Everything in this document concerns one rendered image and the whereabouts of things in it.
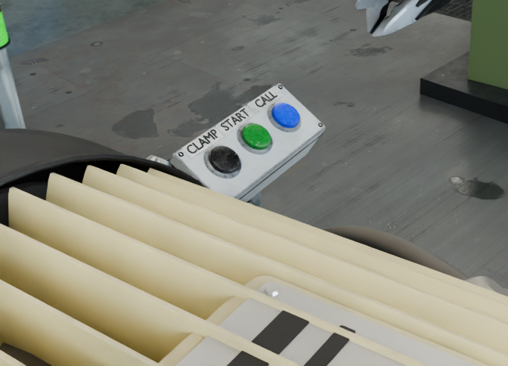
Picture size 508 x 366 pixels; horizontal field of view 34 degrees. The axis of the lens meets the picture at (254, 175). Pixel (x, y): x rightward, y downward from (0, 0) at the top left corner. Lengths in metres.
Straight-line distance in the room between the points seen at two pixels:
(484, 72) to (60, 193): 1.27
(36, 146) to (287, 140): 0.62
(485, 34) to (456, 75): 0.10
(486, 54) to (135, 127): 0.60
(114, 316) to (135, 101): 1.36
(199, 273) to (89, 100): 1.40
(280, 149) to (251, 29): 0.98
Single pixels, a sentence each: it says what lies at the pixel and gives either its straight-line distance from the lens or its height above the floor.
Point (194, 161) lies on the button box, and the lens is 0.76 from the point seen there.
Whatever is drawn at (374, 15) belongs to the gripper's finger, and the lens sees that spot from 0.87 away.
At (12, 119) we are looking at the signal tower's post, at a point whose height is 0.92.
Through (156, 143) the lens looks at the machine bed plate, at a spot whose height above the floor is 0.80.
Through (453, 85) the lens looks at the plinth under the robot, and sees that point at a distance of 1.44.
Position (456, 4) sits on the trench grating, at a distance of 4.15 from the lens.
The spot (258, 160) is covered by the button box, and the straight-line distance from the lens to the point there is 0.79.
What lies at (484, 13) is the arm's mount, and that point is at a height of 0.95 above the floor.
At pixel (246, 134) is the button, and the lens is 0.79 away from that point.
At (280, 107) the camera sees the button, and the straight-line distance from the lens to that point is 0.83.
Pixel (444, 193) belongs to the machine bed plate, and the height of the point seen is 0.80.
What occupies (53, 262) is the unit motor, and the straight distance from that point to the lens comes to 0.17.
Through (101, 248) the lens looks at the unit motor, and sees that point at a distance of 0.17.
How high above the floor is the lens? 1.46
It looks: 32 degrees down
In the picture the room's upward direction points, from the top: 5 degrees counter-clockwise
